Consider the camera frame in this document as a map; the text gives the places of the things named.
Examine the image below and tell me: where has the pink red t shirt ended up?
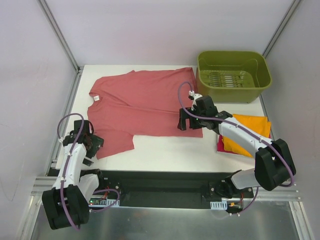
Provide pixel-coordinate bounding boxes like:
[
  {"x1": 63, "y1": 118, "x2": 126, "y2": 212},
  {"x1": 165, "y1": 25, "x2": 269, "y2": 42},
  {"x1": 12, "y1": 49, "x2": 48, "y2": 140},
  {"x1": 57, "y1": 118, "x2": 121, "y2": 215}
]
[{"x1": 87, "y1": 67, "x2": 203, "y2": 159}]

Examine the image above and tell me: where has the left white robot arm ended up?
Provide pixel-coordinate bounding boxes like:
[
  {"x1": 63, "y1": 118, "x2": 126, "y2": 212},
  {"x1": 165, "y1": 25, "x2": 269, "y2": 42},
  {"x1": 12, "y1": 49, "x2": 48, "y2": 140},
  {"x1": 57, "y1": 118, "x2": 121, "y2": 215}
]
[{"x1": 42, "y1": 120, "x2": 106, "y2": 230}]

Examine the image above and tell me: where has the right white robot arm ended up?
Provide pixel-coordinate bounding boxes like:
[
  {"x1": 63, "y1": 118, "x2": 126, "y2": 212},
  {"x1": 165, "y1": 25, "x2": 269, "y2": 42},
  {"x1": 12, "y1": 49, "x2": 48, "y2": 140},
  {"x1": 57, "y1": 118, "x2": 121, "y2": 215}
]
[{"x1": 177, "y1": 91, "x2": 296, "y2": 198}]

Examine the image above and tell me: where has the folded magenta t shirt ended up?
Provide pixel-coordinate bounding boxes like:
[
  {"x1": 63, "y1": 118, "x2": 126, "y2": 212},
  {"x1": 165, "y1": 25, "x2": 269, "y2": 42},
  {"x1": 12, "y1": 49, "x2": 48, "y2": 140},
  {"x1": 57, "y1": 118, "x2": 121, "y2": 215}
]
[{"x1": 217, "y1": 135, "x2": 226, "y2": 152}]

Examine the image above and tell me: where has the olive green plastic basket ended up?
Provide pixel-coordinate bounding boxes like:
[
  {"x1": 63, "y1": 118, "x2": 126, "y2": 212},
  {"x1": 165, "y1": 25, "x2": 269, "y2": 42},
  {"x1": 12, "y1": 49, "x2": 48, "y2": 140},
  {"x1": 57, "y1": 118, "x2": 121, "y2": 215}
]
[{"x1": 196, "y1": 50, "x2": 272, "y2": 103}]

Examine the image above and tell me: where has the folded orange t shirt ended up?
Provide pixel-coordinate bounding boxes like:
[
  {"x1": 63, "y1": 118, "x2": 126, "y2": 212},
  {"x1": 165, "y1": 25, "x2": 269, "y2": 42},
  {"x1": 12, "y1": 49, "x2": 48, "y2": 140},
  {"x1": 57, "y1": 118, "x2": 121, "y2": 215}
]
[{"x1": 223, "y1": 114, "x2": 272, "y2": 158}]

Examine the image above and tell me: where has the left grey cable duct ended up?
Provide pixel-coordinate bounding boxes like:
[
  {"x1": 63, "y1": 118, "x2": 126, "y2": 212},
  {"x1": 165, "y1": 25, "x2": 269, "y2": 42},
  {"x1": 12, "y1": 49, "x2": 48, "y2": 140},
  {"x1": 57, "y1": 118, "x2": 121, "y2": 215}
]
[{"x1": 88, "y1": 198, "x2": 120, "y2": 208}]

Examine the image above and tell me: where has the grey cable duct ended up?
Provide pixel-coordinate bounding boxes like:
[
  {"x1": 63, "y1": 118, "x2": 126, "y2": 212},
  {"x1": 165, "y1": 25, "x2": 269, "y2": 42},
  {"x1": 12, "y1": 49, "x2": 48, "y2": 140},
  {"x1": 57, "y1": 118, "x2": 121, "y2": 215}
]
[
  {"x1": 88, "y1": 198, "x2": 120, "y2": 208},
  {"x1": 210, "y1": 200, "x2": 228, "y2": 211}
]

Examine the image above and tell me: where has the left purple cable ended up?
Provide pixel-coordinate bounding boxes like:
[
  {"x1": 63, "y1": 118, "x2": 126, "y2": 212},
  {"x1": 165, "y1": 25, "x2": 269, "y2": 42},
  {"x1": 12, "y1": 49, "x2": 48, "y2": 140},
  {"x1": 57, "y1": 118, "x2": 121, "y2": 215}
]
[{"x1": 57, "y1": 113, "x2": 121, "y2": 231}]

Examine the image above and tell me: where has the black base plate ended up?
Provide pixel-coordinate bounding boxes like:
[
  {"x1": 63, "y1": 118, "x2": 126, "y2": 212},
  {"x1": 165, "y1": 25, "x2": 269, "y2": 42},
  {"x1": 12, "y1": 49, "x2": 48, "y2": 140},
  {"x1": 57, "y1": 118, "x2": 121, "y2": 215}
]
[{"x1": 80, "y1": 169, "x2": 254, "y2": 209}]

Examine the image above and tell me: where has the right grey cable duct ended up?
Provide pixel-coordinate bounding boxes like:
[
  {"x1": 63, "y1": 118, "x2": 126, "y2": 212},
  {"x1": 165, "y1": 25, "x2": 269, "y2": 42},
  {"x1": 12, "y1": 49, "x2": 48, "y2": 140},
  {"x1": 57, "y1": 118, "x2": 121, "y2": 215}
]
[{"x1": 210, "y1": 200, "x2": 228, "y2": 211}]

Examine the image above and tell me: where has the left aluminium frame post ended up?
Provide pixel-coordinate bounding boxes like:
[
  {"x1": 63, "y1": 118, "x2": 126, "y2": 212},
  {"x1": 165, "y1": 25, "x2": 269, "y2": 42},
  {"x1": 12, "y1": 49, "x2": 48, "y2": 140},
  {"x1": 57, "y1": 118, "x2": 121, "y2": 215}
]
[{"x1": 37, "y1": 0, "x2": 84, "y2": 73}]

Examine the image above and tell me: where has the aluminium frame post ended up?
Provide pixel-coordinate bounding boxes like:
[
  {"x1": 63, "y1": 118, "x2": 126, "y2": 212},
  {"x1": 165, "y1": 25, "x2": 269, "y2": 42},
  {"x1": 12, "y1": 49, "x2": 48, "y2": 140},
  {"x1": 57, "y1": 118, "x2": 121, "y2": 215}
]
[
  {"x1": 37, "y1": 0, "x2": 84, "y2": 73},
  {"x1": 262, "y1": 0, "x2": 303, "y2": 59}
]

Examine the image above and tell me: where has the right aluminium frame post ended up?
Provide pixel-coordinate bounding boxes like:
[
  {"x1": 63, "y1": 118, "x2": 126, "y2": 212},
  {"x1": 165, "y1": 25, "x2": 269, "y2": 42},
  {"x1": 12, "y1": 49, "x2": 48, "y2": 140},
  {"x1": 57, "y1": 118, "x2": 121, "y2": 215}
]
[{"x1": 262, "y1": 0, "x2": 303, "y2": 59}]

